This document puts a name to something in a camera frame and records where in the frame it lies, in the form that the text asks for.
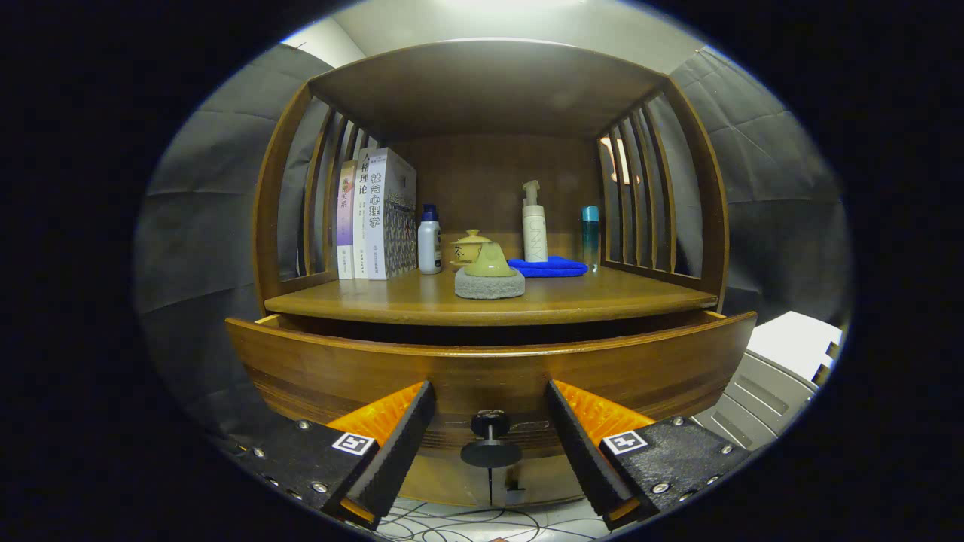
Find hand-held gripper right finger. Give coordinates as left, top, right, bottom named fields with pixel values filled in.
left=547, top=380, right=754, bottom=531

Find teal slim bottle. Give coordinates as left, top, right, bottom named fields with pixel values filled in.
left=581, top=206, right=601, bottom=272

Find black drawer knob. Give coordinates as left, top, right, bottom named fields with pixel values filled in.
left=460, top=410, right=523, bottom=469

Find brown wooden drawer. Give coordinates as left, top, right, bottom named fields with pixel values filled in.
left=224, top=309, right=758, bottom=460

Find white grey appliance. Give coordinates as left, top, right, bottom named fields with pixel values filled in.
left=693, top=311, right=844, bottom=452

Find yellow lidded teacup with saucer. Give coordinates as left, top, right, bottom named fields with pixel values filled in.
left=450, top=229, right=492, bottom=269

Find brown wooden countertop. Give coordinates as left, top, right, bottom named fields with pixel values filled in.
left=264, top=265, right=718, bottom=327

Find white pump bottle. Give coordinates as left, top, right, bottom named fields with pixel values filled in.
left=522, top=180, right=548, bottom=263

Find white patterned cover book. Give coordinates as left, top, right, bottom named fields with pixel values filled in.
left=366, top=147, right=419, bottom=281

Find pink purple book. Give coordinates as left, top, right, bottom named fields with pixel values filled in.
left=336, top=160, right=358, bottom=280

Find blue folded cloth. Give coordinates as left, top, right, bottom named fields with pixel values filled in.
left=507, top=256, right=590, bottom=278

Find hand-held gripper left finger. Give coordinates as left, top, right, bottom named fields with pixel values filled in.
left=230, top=380, right=438, bottom=531

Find black floor cables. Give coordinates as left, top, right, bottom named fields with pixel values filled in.
left=377, top=497, right=611, bottom=542

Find brown wooden cabinet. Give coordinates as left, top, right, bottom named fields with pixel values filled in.
left=252, top=38, right=730, bottom=509

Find white bottle blue cap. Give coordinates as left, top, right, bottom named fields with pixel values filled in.
left=418, top=204, right=443, bottom=275

